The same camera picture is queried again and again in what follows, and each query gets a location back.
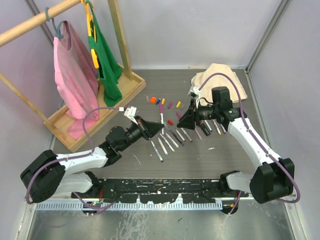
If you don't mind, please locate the pink pen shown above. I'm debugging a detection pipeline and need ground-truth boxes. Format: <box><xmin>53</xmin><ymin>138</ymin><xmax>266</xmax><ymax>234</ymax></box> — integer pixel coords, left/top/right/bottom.
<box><xmin>194</xmin><ymin>128</ymin><xmax>202</xmax><ymax>140</ymax></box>

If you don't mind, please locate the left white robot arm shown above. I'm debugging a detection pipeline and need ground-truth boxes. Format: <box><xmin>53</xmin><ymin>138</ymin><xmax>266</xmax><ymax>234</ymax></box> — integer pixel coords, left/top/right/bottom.
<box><xmin>20</xmin><ymin>116</ymin><xmax>164</xmax><ymax>204</ymax></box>

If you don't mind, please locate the pink shirt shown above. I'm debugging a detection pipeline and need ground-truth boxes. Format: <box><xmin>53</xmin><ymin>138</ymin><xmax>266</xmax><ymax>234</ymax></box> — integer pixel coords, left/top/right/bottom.
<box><xmin>53</xmin><ymin>21</ymin><xmax>100</xmax><ymax>140</ymax></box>

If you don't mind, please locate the dark purple marker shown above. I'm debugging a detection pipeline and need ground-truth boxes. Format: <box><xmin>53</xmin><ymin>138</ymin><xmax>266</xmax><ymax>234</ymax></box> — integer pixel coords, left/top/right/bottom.
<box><xmin>169</xmin><ymin>128</ymin><xmax>184</xmax><ymax>146</ymax></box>

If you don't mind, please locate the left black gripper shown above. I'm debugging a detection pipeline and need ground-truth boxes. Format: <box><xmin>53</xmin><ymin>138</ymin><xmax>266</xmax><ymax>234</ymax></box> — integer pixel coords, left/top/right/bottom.
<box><xmin>118</xmin><ymin>115</ymin><xmax>163</xmax><ymax>152</ymax></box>

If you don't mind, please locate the white grey marker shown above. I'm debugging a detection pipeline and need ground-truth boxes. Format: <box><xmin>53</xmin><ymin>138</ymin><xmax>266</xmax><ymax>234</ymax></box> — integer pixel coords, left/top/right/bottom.
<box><xmin>165</xmin><ymin>133</ymin><xmax>179</xmax><ymax>149</ymax></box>

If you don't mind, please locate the green shirt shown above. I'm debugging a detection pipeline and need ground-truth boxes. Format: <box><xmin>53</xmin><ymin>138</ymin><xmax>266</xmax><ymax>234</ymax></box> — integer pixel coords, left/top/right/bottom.
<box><xmin>85</xmin><ymin>0</ymin><xmax>123</xmax><ymax>107</ymax></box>

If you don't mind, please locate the teal cap marker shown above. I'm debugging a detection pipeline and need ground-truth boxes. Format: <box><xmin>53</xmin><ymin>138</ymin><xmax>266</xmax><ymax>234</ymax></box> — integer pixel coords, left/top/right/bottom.
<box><xmin>157</xmin><ymin>137</ymin><xmax>168</xmax><ymax>156</ymax></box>

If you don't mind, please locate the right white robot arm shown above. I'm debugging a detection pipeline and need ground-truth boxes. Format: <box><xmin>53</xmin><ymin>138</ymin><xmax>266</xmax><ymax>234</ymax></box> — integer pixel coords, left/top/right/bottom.
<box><xmin>177</xmin><ymin>86</ymin><xmax>295</xmax><ymax>204</ymax></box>

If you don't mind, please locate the wooden clothes rack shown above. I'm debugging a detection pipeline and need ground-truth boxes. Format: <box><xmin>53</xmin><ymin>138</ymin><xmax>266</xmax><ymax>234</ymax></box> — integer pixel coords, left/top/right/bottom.
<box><xmin>0</xmin><ymin>0</ymin><xmax>146</xmax><ymax>152</ymax></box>

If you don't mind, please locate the orange black highlighter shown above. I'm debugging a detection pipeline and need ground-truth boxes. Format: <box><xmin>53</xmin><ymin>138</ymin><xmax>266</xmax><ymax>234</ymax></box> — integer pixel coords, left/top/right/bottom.
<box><xmin>200</xmin><ymin>122</ymin><xmax>211</xmax><ymax>136</ymax></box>

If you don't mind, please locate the yellow clothes hanger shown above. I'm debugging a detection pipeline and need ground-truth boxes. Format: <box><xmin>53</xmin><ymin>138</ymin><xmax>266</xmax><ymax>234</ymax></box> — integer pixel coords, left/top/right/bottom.
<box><xmin>80</xmin><ymin>0</ymin><xmax>100</xmax><ymax>69</ymax></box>

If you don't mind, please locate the slotted cable duct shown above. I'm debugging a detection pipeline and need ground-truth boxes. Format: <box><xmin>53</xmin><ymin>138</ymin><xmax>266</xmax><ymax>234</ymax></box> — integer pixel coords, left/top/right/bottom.
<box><xmin>35</xmin><ymin>199</ymin><xmax>223</xmax><ymax>211</ymax></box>

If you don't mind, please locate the grey clothes hanger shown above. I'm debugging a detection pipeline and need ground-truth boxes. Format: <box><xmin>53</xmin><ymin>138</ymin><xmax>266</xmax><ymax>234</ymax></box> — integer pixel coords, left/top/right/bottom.
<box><xmin>44</xmin><ymin>6</ymin><xmax>70</xmax><ymax>41</ymax></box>

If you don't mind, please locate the orange highlighter cap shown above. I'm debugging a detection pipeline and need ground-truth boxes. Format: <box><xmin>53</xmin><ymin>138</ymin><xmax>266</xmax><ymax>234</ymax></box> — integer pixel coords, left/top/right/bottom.
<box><xmin>150</xmin><ymin>97</ymin><xmax>157</xmax><ymax>104</ymax></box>

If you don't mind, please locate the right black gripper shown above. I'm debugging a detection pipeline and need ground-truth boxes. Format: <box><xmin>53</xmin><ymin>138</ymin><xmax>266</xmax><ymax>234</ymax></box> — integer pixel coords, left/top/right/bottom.
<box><xmin>177</xmin><ymin>98</ymin><xmax>220</xmax><ymax>130</ymax></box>

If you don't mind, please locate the beige cloth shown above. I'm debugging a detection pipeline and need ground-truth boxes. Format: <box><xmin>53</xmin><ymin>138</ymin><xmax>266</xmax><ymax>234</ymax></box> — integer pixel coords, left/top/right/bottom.
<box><xmin>191</xmin><ymin>63</ymin><xmax>248</xmax><ymax>103</ymax></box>

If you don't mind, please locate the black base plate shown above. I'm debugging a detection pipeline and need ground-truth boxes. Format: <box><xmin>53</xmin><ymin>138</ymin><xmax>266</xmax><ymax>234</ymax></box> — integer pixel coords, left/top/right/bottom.
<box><xmin>78</xmin><ymin>178</ymin><xmax>239</xmax><ymax>204</ymax></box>

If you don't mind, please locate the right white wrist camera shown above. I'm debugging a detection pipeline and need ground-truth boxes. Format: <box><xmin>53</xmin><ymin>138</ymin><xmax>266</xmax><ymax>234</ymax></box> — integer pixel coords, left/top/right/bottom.
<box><xmin>187</xmin><ymin>86</ymin><xmax>201</xmax><ymax>108</ymax></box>

